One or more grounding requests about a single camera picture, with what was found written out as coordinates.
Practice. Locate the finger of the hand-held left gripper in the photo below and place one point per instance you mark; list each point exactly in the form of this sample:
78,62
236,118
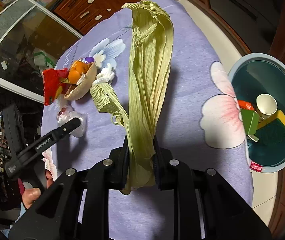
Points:
66,128

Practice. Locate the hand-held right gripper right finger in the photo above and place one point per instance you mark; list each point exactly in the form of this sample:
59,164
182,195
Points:
156,165

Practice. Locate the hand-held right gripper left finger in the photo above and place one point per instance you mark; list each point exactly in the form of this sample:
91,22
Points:
126,160

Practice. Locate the clear plastic wrap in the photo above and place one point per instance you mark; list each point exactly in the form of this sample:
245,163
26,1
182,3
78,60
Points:
67,113

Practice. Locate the tan bowl-shaped fruit shell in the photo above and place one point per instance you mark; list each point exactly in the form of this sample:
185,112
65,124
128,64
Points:
85,87

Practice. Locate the red snack bag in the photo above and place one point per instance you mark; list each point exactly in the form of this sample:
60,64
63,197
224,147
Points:
51,85

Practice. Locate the short pale green corn husk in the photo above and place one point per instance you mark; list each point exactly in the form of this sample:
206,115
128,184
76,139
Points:
105,95

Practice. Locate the orange fruit peel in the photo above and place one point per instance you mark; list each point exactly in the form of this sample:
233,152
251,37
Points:
76,73

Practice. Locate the white tissue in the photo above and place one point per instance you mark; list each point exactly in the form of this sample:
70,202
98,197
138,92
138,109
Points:
106,74

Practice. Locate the long pale green corn husk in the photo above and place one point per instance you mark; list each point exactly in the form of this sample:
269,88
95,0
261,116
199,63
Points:
147,80

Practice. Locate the green and white carton box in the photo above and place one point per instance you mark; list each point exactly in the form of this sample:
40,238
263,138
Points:
250,123

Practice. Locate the red orange snack packet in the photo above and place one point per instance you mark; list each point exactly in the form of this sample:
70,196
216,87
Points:
245,104

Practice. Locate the green yellow scouring sponge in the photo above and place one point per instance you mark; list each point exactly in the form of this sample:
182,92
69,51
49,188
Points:
275,132

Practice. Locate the white paper cup green print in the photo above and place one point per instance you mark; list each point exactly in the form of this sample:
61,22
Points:
266,105

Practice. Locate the teal bin light blue rim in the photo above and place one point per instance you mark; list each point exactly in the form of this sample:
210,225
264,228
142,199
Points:
270,80

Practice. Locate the person's left hand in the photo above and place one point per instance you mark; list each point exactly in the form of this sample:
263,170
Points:
31,196

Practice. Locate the purple foil wrapper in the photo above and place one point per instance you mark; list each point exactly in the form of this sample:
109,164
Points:
88,60

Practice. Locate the white green plastic bag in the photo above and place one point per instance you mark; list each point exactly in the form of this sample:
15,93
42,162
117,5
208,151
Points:
42,58

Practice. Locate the purple floral tablecloth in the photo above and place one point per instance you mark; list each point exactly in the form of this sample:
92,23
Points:
195,67

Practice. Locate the glass sliding door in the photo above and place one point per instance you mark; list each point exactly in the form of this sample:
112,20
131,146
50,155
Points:
12,17

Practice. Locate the wooden drawer cabinet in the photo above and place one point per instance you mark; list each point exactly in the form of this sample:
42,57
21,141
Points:
87,2

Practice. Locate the built-in black oven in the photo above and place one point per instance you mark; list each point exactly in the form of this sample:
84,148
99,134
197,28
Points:
245,2

